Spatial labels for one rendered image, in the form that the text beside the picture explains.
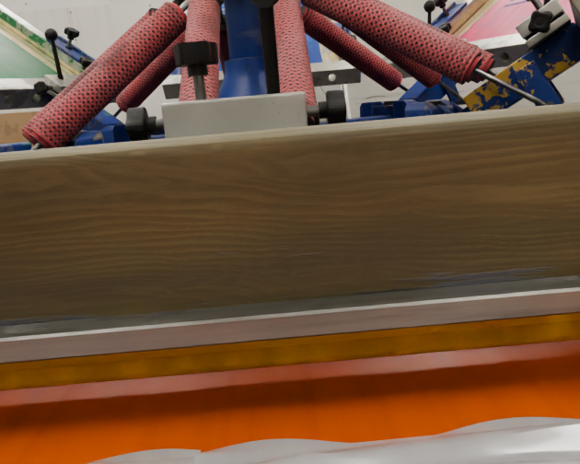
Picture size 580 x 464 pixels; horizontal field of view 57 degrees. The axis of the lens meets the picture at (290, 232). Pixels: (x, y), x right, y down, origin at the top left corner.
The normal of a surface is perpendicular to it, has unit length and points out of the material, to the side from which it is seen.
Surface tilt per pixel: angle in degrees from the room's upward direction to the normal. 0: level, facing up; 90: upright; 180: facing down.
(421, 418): 0
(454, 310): 90
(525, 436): 28
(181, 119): 90
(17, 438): 0
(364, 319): 90
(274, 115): 90
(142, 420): 0
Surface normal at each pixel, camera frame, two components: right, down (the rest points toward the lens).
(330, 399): -0.08, -0.97
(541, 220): 0.03, 0.24
